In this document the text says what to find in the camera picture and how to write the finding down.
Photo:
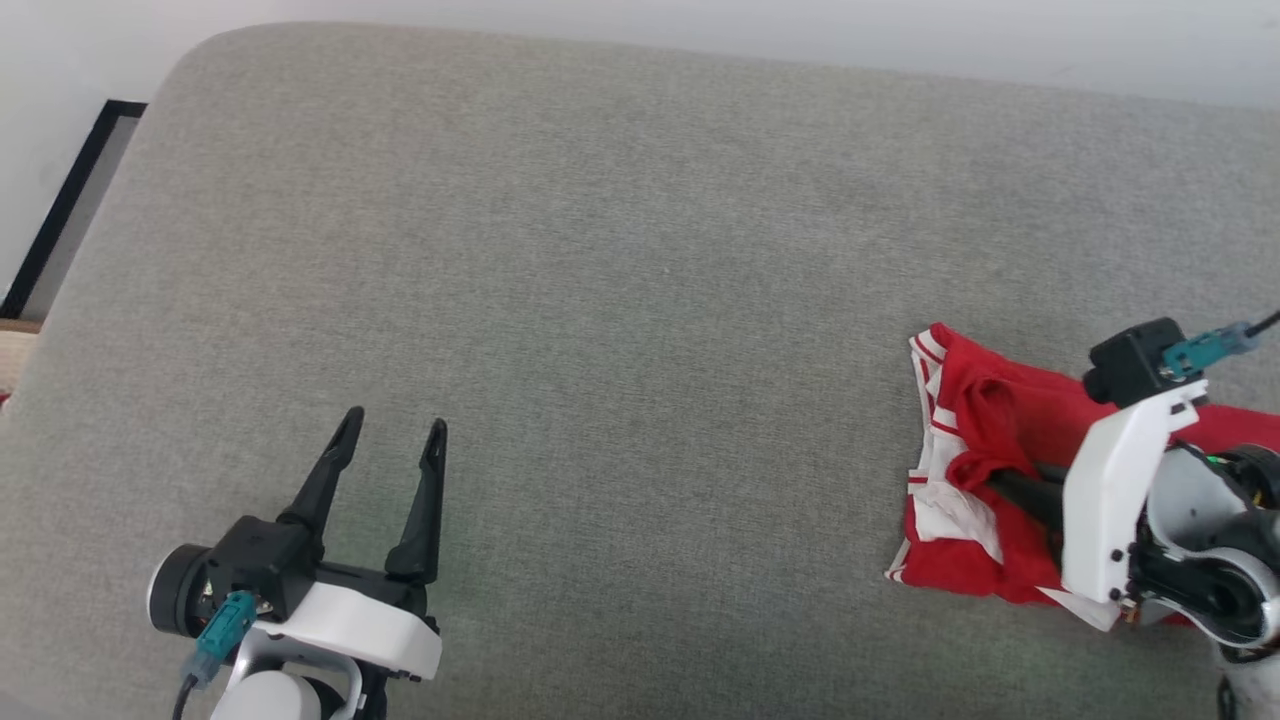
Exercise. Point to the red and white shirt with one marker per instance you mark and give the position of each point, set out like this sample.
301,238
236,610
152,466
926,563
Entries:
1030,400

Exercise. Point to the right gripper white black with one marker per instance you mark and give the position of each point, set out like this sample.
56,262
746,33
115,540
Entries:
1110,500

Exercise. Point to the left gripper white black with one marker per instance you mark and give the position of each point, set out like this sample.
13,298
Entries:
370,625

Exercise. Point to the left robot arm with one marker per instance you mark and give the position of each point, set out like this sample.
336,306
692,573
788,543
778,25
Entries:
270,700

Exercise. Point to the black baseboard strip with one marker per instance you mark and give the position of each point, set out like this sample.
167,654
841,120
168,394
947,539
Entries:
66,200

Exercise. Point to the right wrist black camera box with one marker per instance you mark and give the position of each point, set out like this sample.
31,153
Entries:
1130,365

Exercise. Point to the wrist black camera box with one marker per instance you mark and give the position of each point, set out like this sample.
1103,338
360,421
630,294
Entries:
260,560
1130,365

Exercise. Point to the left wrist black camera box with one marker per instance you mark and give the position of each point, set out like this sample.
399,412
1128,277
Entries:
260,560

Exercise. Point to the grey fabric sofa cushion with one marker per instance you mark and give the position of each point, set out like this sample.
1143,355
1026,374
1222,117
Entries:
600,350

